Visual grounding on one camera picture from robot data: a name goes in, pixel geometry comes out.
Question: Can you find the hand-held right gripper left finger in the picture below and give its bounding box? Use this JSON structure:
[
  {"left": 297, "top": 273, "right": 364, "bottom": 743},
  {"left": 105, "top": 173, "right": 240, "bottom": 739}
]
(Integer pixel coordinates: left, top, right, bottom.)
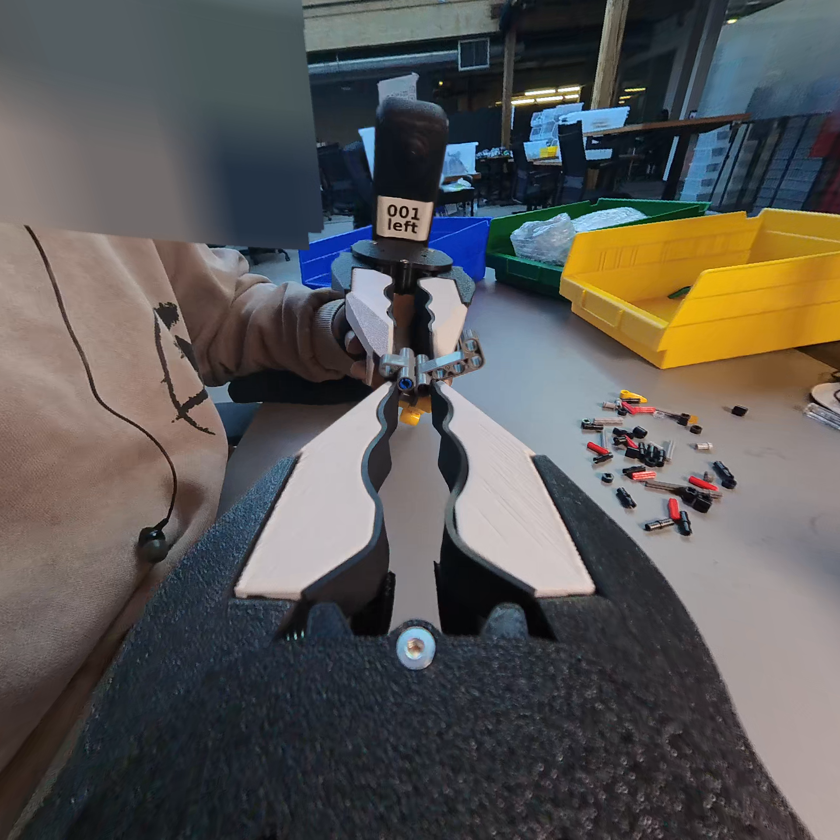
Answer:
[{"left": 233, "top": 381, "right": 397, "bottom": 618}]

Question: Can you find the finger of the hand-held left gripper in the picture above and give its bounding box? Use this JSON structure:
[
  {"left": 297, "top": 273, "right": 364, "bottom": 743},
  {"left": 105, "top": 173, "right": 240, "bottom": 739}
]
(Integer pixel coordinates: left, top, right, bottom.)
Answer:
[
  {"left": 420, "top": 273, "right": 471, "bottom": 376},
  {"left": 344, "top": 267, "right": 413, "bottom": 382}
]

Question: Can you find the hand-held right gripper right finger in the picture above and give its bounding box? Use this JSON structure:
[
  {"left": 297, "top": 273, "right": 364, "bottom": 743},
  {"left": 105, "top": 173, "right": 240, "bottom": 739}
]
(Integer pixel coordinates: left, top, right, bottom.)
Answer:
[{"left": 434, "top": 381, "right": 597, "bottom": 618}]

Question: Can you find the yellow building block assembly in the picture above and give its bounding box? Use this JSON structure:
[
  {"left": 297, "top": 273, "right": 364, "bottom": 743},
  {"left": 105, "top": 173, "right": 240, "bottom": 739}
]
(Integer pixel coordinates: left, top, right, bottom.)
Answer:
[{"left": 378, "top": 334, "right": 485, "bottom": 429}]

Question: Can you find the person's left forearm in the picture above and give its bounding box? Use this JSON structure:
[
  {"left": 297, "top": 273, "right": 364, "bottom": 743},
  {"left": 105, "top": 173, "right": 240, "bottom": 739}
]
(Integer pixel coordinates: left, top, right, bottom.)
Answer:
[{"left": 158, "top": 243, "right": 362, "bottom": 384}]

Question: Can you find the grey desk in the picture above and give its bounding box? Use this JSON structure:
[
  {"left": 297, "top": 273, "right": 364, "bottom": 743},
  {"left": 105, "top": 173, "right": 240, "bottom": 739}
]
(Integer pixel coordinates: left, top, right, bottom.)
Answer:
[{"left": 217, "top": 263, "right": 840, "bottom": 840}]

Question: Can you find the white sign board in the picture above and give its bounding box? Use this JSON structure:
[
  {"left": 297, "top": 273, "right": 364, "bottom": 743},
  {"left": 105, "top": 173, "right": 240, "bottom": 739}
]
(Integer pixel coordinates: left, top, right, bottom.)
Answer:
[{"left": 377, "top": 73, "right": 421, "bottom": 109}]

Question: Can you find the blue plastic bin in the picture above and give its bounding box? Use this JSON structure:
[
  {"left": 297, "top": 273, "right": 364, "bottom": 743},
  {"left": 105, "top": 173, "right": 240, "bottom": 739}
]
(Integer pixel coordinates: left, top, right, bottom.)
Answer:
[{"left": 298, "top": 217, "right": 490, "bottom": 290}]

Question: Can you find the black office chair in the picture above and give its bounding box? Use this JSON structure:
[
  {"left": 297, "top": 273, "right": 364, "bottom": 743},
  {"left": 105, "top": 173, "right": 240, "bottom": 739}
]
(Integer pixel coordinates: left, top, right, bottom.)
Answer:
[
  {"left": 558, "top": 121, "right": 592, "bottom": 204},
  {"left": 315, "top": 142, "right": 375, "bottom": 217}
]

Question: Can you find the green plastic bin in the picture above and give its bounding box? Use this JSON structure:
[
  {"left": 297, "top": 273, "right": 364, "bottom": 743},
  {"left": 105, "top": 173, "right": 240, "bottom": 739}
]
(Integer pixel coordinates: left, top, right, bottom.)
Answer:
[{"left": 487, "top": 199, "right": 710, "bottom": 299}]

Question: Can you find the clear plastic bag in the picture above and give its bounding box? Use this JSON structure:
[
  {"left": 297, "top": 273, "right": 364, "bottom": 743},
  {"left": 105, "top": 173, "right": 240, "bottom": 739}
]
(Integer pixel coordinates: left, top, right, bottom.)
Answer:
[{"left": 510, "top": 206, "right": 649, "bottom": 267}]

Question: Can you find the pile of black red pieces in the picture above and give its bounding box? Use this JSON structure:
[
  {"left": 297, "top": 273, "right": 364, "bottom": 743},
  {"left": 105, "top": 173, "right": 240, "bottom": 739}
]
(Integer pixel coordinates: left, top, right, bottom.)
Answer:
[{"left": 579, "top": 388, "right": 749, "bottom": 536}]

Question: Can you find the person's torso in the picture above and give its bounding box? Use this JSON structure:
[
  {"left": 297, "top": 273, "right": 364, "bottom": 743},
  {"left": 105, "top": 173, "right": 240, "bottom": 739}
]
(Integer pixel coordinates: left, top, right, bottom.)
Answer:
[{"left": 0, "top": 224, "right": 263, "bottom": 775}]

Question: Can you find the yellow plastic bin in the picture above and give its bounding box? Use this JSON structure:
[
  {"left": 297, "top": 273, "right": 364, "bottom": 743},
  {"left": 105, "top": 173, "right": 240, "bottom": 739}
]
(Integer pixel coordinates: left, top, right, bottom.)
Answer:
[{"left": 561, "top": 208, "right": 840, "bottom": 370}]

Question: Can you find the wooden background table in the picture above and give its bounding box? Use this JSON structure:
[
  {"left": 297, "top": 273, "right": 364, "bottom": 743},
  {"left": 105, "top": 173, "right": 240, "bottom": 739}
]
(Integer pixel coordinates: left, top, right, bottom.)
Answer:
[{"left": 584, "top": 115, "right": 756, "bottom": 198}]

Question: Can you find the printed instruction sheet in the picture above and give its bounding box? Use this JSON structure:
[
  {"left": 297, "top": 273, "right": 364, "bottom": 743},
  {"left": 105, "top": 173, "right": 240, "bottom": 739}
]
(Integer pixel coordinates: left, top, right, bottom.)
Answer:
[{"left": 804, "top": 381, "right": 840, "bottom": 431}]

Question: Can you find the stack of coloured crates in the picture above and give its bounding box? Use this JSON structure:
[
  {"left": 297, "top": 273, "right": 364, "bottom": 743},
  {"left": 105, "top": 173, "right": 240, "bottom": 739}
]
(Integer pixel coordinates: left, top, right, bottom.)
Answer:
[{"left": 749, "top": 112, "right": 840, "bottom": 211}]

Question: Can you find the wooden support post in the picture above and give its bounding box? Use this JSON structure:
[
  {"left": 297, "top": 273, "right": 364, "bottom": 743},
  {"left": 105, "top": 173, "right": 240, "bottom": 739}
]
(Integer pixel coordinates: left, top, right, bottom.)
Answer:
[
  {"left": 591, "top": 0, "right": 631, "bottom": 110},
  {"left": 500, "top": 29, "right": 517, "bottom": 148}
]

